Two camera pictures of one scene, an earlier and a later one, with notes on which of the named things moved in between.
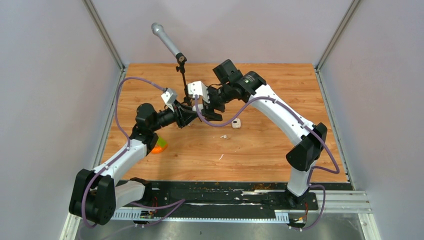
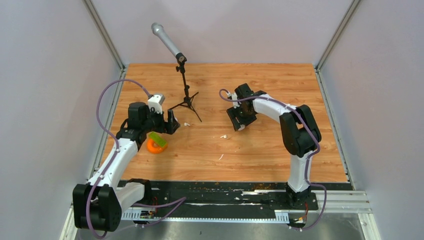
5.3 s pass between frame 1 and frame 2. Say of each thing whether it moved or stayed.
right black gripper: moved
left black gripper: moved
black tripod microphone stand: stayed
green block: stayed
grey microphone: stayed
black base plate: stayed
